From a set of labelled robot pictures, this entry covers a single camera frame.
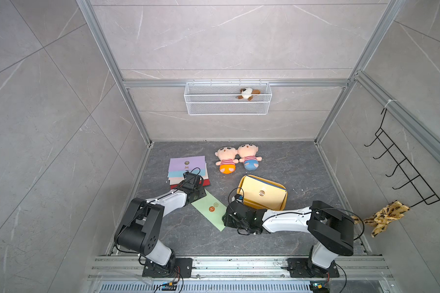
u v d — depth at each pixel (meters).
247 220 0.65
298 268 0.73
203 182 0.90
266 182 0.93
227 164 1.01
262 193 0.92
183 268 0.73
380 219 0.69
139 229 0.45
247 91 0.88
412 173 0.65
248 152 1.04
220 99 1.01
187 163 1.08
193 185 0.73
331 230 0.45
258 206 0.88
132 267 0.75
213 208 0.90
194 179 0.75
